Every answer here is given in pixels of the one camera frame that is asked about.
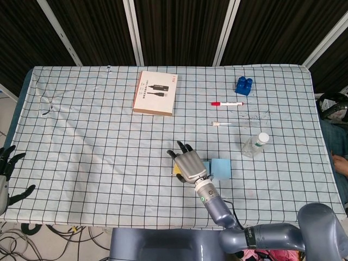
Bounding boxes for clear plastic bottle white cap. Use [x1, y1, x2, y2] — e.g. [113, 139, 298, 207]
[241, 132, 270, 158]

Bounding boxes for pink crumpled cloth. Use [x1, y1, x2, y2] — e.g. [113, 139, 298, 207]
[239, 248, 302, 261]

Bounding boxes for dark blue toy brick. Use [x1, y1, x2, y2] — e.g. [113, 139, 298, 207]
[234, 76, 254, 96]

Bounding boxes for blue-grey robot torso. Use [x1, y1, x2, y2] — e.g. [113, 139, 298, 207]
[109, 227, 226, 261]

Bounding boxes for clear tube with white cap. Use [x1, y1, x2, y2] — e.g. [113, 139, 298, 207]
[212, 121, 261, 128]

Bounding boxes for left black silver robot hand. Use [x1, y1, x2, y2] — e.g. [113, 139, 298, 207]
[0, 145, 36, 215]

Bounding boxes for tangled floor cables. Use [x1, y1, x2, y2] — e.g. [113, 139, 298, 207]
[0, 221, 112, 261]

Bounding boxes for cardboard cable product box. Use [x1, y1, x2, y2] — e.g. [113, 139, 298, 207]
[132, 70, 179, 117]

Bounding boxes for white marker with red cap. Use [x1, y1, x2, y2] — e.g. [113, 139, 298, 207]
[211, 101, 245, 107]

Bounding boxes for black-checked light blue tablecloth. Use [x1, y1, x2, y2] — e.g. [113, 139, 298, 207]
[0, 64, 344, 231]

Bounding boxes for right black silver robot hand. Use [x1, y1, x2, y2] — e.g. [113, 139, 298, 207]
[166, 140, 209, 184]

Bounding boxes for white partition post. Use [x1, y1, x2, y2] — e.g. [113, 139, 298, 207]
[303, 0, 348, 69]
[122, 0, 145, 66]
[36, 0, 82, 66]
[212, 0, 241, 66]

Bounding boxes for black arm cable with plug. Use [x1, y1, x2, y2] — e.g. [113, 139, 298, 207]
[222, 200, 245, 231]

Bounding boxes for large light blue foam cube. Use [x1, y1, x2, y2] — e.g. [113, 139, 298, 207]
[210, 158, 232, 180]

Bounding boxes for black chair frame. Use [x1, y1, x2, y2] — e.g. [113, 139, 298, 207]
[316, 91, 348, 123]

